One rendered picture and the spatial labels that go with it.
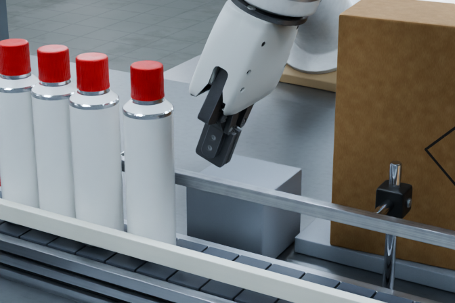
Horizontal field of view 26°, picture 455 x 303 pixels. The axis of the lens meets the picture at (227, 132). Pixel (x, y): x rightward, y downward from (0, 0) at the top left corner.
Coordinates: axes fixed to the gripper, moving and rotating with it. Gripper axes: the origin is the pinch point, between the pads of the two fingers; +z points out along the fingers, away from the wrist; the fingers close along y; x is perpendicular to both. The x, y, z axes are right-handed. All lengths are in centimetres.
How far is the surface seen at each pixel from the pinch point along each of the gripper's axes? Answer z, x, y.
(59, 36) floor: 192, -231, -320
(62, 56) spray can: 1.1, -19.6, -0.4
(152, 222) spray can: 11.6, -3.3, 1.3
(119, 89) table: 36, -43, -56
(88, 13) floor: 198, -248, -369
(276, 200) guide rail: 4.5, 6.7, -3.5
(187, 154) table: 26.9, -18.0, -36.3
